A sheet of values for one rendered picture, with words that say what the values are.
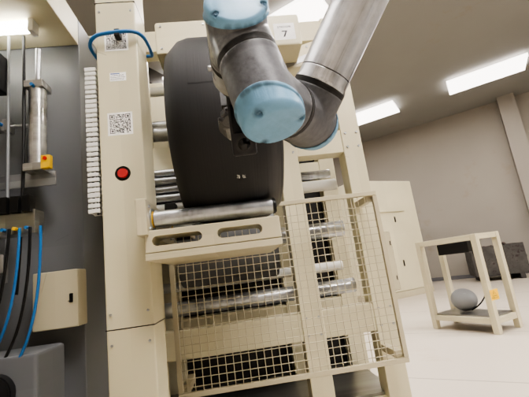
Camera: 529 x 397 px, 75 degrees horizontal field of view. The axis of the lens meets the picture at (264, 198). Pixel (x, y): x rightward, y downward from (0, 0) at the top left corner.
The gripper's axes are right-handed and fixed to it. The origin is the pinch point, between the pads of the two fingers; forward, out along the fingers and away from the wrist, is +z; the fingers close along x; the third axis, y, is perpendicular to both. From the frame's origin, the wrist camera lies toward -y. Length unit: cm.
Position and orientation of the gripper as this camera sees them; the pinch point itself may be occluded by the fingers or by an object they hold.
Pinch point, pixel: (240, 142)
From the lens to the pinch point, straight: 82.0
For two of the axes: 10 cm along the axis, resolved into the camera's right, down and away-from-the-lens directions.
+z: -0.5, 3.3, 9.4
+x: -9.9, 1.1, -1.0
